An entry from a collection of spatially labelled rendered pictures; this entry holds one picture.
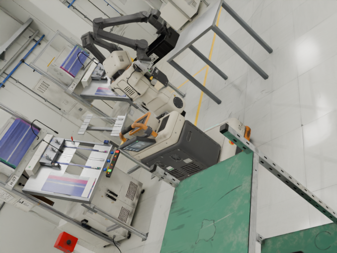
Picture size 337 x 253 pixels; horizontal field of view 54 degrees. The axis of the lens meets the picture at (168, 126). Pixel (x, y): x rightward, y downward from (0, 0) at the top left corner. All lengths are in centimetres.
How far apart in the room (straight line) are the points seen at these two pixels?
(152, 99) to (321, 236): 161
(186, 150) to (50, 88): 255
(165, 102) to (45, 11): 411
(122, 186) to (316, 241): 261
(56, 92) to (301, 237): 355
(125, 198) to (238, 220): 283
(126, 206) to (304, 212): 215
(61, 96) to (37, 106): 135
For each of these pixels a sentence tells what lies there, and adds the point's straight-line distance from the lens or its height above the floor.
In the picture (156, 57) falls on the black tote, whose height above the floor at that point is 105.
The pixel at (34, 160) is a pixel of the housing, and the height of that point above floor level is 128.
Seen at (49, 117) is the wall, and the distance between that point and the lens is 580.
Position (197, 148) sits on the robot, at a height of 52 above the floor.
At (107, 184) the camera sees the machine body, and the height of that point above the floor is 49.
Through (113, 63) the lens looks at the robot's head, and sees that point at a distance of 260.
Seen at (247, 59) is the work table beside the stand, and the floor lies 30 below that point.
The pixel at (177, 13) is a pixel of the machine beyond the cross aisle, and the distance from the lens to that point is 737.
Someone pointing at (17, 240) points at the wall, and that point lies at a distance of 503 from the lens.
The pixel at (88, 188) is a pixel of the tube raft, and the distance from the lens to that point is 332.
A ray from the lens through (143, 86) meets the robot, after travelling 262.
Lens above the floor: 166
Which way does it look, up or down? 21 degrees down
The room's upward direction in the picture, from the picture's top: 54 degrees counter-clockwise
